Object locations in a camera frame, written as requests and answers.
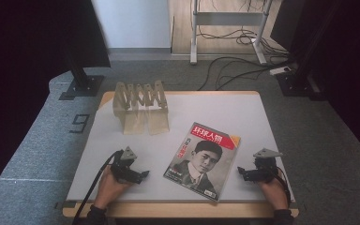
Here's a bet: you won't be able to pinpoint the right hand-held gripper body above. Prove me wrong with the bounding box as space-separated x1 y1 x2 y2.
252 147 284 184

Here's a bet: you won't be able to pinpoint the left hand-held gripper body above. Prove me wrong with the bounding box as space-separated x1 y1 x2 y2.
110 145 143 185

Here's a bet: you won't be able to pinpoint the person's left hand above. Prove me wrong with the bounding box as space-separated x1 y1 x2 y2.
93 164 133 211

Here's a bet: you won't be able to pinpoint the magazine with portrait cover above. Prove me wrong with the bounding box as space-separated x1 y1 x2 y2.
162 121 242 203

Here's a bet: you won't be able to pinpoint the beige folding file rack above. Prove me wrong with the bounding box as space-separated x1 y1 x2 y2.
112 80 171 136

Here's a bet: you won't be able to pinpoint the white table with wooden edge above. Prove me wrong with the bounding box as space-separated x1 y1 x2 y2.
62 90 300 219

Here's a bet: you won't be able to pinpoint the black metal stand with base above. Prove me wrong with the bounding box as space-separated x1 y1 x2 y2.
58 0 112 101
275 0 341 101

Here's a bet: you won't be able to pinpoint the white power strip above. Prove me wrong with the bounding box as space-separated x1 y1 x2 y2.
268 66 293 76

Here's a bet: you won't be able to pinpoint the dark curtain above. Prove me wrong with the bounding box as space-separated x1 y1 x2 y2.
270 0 360 167
0 0 76 207

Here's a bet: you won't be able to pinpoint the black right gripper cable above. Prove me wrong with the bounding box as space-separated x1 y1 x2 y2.
274 166 293 208

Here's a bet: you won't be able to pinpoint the black floor cables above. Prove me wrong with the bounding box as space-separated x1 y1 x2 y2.
196 0 294 92

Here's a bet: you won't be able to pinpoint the white metal desk frame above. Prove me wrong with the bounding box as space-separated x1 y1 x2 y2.
189 0 274 66

